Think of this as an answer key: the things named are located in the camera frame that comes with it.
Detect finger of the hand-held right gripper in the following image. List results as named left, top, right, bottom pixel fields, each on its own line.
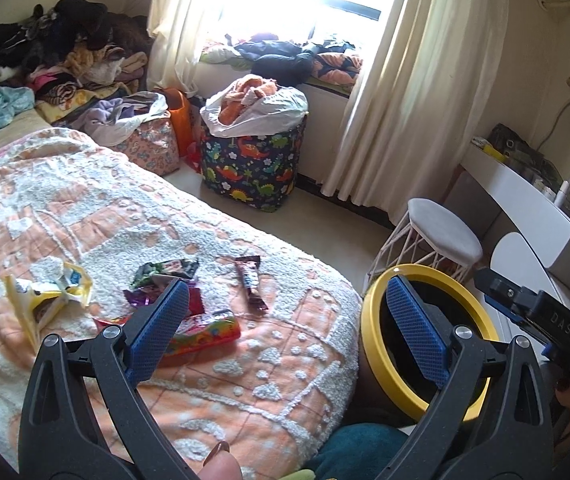
left=474, top=267, right=537, bottom=325

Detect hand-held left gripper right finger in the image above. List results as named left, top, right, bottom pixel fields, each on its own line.
left=375, top=275, right=553, bottom=480

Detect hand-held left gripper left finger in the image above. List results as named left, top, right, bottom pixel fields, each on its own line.
left=17, top=278, right=201, bottom=480

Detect yellow rimmed black bin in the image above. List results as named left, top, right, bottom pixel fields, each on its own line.
left=360, top=264, right=500, bottom=423

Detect colourful candy packet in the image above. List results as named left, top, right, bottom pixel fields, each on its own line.
left=92, top=310, right=241, bottom=367

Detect purple foil wrapper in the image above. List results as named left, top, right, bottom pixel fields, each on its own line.
left=124, top=258, right=200, bottom=306

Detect brown snack bar wrapper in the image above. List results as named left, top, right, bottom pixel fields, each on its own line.
left=235, top=256, right=269, bottom=313

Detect yellow white wrapper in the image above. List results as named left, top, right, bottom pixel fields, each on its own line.
left=5, top=257, right=93, bottom=351

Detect person's left hand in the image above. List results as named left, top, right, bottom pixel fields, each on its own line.
left=199, top=441, right=243, bottom=480

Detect white dressing table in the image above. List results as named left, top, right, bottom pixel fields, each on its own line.
left=458, top=142, right=570, bottom=281

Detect orange white quilt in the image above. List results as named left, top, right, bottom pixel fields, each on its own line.
left=0, top=127, right=366, bottom=480

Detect teal fleece garment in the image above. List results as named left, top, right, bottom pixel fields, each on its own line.
left=315, top=422, right=411, bottom=480

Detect dark toiletry bag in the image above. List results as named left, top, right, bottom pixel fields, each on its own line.
left=488, top=122, right=563, bottom=186

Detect floral fabric bag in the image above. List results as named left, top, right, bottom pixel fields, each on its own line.
left=115, top=110, right=181, bottom=177

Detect dinosaur print storage bag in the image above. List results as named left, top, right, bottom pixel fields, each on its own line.
left=200, top=115, right=308, bottom=213

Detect orange bag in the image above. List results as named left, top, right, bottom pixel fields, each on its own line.
left=157, top=87, right=203, bottom=158

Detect lilac and white clothes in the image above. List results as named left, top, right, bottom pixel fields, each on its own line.
left=72, top=91, right=170, bottom=145

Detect wide cream curtain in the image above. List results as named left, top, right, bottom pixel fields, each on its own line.
left=320, top=0, right=511, bottom=211

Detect orange fleece clothes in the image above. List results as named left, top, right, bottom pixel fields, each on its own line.
left=217, top=74, right=278, bottom=126

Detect beige bed sheet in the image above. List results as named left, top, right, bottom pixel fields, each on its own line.
left=0, top=110, right=50, bottom=161

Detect white plastic bag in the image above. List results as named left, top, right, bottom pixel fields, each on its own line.
left=200, top=85, right=310, bottom=138

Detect light blue garment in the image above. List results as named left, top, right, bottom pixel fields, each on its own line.
left=0, top=86, right=36, bottom=143

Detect heap of clothes on sill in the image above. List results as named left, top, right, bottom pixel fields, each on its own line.
left=200, top=32, right=366, bottom=98

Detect narrow cream curtain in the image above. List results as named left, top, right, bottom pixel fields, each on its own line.
left=146, top=0, right=226, bottom=98

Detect pile of dark clothes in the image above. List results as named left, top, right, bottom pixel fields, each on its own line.
left=0, top=0, right=153, bottom=131

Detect black framed window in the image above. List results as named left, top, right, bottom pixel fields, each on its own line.
left=205, top=0, right=416, bottom=48

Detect white wire stool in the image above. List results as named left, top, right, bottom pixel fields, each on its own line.
left=367, top=197, right=484, bottom=306

